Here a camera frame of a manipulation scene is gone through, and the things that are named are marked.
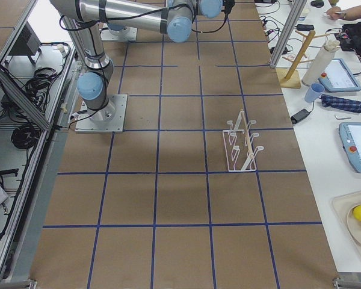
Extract blue plaid cloth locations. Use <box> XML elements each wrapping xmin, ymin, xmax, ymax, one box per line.
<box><xmin>320</xmin><ymin>94</ymin><xmax>361</xmax><ymax>113</ymax></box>

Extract teach pendant tablet far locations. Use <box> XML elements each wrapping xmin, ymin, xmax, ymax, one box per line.
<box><xmin>318</xmin><ymin>58</ymin><xmax>361</xmax><ymax>92</ymax></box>

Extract aluminium frame post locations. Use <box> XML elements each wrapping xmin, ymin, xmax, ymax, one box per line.
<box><xmin>270</xmin><ymin>0</ymin><xmax>306</xmax><ymax>68</ymax></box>

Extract teach pendant tablet near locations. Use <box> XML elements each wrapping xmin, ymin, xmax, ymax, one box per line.
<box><xmin>338</xmin><ymin>122</ymin><xmax>361</xmax><ymax>173</ymax></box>

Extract wooden mug tree stand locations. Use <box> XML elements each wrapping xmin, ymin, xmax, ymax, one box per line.
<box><xmin>276</xmin><ymin>30</ymin><xmax>328</xmax><ymax>89</ymax></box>

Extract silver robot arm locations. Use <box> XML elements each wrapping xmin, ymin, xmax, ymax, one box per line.
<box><xmin>51</xmin><ymin>1</ymin><xmax>235</xmax><ymax>122</ymax></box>

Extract beige tray with bowl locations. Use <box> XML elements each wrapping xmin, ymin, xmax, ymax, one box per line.
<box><xmin>332</xmin><ymin>191</ymin><xmax>361</xmax><ymax>257</ymax></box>

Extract black computer mouse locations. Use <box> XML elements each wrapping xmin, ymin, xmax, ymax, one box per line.
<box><xmin>310</xmin><ymin>0</ymin><xmax>324</xmax><ymax>8</ymax></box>

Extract black cables on shelf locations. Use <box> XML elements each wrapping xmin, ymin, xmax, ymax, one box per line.
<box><xmin>0</xmin><ymin>54</ymin><xmax>69</xmax><ymax>150</ymax></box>

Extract metal allen key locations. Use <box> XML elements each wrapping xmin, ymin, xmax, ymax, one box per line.
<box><xmin>335</xmin><ymin>115</ymin><xmax>351</xmax><ymax>120</ymax></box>

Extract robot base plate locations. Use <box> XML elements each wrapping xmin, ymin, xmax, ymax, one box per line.
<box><xmin>75</xmin><ymin>94</ymin><xmax>128</xmax><ymax>133</ymax></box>

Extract person forearm black sleeve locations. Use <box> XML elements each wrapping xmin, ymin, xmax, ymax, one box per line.
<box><xmin>342</xmin><ymin>5</ymin><xmax>361</xmax><ymax>21</ymax></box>

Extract white wire cup rack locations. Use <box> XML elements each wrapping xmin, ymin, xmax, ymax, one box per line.
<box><xmin>222</xmin><ymin>110</ymin><xmax>264</xmax><ymax>173</ymax></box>

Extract teach pendant tablet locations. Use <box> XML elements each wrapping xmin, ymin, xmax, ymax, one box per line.
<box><xmin>318</xmin><ymin>58</ymin><xmax>361</xmax><ymax>92</ymax></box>
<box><xmin>338</xmin><ymin>122</ymin><xmax>361</xmax><ymax>173</ymax></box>

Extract black power adapter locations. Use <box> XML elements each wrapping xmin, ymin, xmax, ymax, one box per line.
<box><xmin>290</xmin><ymin>109</ymin><xmax>311</xmax><ymax>125</ymax></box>

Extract black bag with wires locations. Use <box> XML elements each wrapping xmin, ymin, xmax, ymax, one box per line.
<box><xmin>341</xmin><ymin>22</ymin><xmax>361</xmax><ymax>58</ymax></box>

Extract person hand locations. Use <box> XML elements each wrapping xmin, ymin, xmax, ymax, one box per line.
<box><xmin>325</xmin><ymin>6</ymin><xmax>344</xmax><ymax>20</ymax></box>

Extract light blue cup on desk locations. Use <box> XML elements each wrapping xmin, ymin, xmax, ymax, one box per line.
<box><xmin>304</xmin><ymin>83</ymin><xmax>325</xmax><ymax>103</ymax></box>

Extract white roll with cap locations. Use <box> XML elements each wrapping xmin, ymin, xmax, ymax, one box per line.
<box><xmin>301</xmin><ymin>40</ymin><xmax>340</xmax><ymax>86</ymax></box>

